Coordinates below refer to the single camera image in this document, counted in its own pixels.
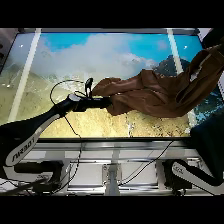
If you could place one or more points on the heap of clothes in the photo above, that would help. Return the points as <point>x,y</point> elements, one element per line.
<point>213,36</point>

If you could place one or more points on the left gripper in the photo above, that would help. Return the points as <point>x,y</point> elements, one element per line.
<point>93,104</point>

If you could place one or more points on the brown pants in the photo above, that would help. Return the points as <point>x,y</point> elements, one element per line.
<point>156,95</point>

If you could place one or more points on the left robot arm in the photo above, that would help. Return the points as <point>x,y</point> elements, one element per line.
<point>30,133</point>

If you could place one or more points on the black garment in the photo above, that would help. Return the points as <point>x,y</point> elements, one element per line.
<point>210,143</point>

